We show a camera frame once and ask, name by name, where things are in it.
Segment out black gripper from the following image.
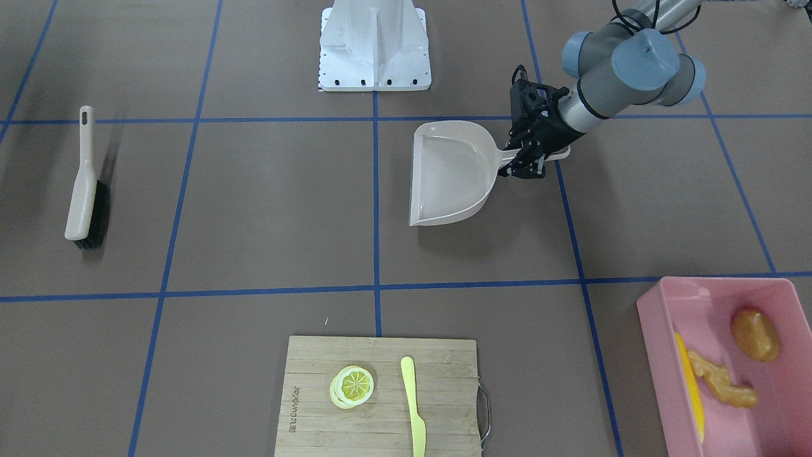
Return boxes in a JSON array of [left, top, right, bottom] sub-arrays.
[[505, 65, 581, 180]]

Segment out beige plastic dustpan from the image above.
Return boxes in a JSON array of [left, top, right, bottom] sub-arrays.
[[409, 120, 571, 227]]

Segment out yellow toy corn cob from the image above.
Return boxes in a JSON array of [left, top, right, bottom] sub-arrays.
[[674, 332, 705, 443]]

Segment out brown toy potato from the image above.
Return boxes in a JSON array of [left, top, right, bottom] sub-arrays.
[[731, 308, 781, 362]]

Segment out tan toy ginger root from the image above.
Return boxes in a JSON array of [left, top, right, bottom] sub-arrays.
[[687, 350, 759, 409]]

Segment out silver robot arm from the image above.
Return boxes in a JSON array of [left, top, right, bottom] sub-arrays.
[[498, 1, 707, 179]]

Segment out pink plastic bin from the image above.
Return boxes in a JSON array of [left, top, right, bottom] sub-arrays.
[[637, 277, 811, 456]]

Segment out yellow toy lemon slices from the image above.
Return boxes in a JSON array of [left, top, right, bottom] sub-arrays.
[[329, 366, 375, 409]]

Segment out yellow plastic toy knife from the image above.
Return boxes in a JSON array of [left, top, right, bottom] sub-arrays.
[[400, 356, 427, 456]]

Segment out wooden cutting board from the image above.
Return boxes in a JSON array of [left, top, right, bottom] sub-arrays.
[[273, 336, 482, 456]]

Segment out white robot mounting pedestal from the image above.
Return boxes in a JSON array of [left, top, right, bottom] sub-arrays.
[[317, 1, 433, 92]]

